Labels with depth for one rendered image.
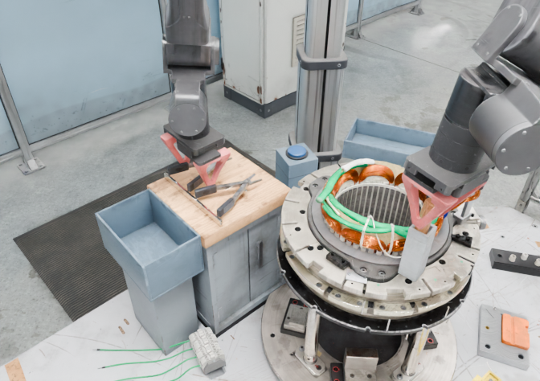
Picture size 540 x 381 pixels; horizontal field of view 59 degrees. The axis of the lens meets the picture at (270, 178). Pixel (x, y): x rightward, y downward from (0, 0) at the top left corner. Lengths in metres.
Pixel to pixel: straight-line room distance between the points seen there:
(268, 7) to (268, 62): 0.34
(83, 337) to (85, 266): 1.25
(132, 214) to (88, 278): 1.34
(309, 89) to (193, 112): 0.49
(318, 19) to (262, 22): 1.86
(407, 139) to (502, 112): 0.65
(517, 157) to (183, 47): 0.48
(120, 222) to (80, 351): 0.28
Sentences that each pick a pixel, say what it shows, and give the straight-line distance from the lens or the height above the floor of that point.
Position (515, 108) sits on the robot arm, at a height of 1.41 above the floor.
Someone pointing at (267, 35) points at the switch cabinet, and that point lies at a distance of 2.97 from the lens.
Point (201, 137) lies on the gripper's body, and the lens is 0.82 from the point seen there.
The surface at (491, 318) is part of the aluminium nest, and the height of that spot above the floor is 0.80.
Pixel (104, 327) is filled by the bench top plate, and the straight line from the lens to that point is 1.08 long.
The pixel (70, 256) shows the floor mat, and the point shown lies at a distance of 2.37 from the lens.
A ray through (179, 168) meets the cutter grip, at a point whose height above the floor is 1.09.
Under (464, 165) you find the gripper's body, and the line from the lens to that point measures 0.57.
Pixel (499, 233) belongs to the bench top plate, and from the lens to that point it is 1.35.
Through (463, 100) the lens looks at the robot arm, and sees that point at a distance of 0.54.
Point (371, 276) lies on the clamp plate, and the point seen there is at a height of 1.10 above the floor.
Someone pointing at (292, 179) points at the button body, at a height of 0.99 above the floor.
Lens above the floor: 1.62
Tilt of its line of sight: 37 degrees down
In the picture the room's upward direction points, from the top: 1 degrees clockwise
